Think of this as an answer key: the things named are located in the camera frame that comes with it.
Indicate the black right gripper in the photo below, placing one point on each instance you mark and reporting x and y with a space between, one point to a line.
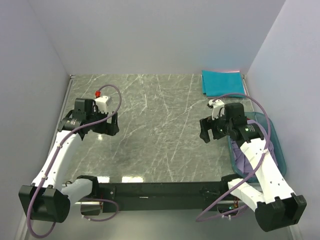
207 123

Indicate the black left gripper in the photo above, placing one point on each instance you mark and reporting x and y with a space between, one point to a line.
108 128

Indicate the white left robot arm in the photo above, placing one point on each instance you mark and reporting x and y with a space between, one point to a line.
46 199

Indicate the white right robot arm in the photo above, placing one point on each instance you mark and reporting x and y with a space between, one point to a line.
264 190

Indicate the folded teal t-shirt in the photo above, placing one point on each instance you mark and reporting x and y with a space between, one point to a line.
215 84

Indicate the blue plastic laundry basket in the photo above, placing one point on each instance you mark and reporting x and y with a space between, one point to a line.
240 164

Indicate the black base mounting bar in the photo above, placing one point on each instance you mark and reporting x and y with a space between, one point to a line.
157 196

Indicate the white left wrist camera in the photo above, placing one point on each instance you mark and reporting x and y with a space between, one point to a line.
102 103

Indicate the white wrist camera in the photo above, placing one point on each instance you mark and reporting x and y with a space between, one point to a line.
102 103
218 108

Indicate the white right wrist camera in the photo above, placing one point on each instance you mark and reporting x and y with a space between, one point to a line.
218 108

